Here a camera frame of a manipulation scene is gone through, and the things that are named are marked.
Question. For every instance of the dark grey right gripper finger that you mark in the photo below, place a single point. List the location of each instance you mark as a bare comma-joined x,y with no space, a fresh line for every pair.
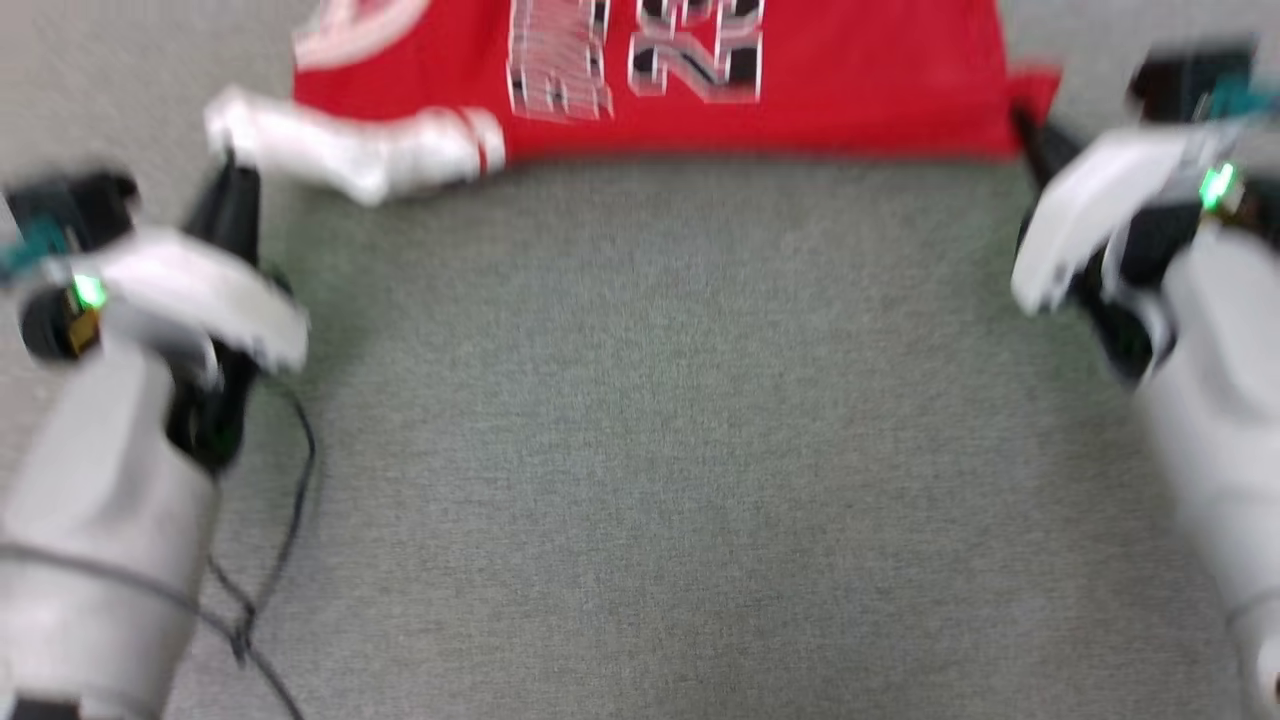
1045,150

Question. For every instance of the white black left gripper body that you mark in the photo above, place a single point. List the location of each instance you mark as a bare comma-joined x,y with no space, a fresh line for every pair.
200,290

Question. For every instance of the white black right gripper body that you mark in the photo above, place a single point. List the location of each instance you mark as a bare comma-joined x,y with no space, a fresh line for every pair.
1100,200

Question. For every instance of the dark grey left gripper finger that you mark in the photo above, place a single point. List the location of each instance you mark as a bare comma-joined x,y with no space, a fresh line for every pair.
230,215

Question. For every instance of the red basketball jersey white trim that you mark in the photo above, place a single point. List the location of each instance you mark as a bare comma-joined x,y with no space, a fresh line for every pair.
850,90

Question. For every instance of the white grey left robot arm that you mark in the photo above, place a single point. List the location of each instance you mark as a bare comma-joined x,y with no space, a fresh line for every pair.
90,520

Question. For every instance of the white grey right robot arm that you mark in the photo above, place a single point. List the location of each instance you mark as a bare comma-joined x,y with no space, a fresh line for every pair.
1230,420

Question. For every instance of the grey-green fabric sofa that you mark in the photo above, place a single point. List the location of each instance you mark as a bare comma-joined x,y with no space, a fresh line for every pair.
650,450

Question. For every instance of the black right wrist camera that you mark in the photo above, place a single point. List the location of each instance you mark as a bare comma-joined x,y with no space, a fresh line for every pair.
1185,80

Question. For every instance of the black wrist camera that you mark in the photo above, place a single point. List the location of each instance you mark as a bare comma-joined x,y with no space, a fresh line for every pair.
70,205
1185,80

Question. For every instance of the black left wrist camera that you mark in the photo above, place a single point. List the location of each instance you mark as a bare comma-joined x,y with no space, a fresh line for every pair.
70,205

